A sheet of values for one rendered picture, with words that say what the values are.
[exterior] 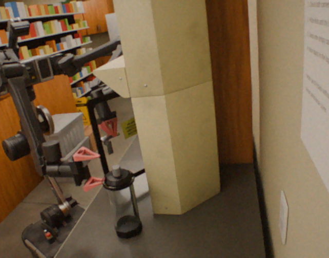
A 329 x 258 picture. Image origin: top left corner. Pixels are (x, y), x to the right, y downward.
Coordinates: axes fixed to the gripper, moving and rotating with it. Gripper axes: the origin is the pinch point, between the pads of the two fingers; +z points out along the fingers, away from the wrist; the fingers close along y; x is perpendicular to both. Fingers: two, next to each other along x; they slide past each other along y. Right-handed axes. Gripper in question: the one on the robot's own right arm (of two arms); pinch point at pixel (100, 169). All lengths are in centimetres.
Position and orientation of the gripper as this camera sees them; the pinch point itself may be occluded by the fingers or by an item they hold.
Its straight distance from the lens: 95.7
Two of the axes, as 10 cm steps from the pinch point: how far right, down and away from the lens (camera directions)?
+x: 2.0, -4.0, 8.9
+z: 9.7, -0.5, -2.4
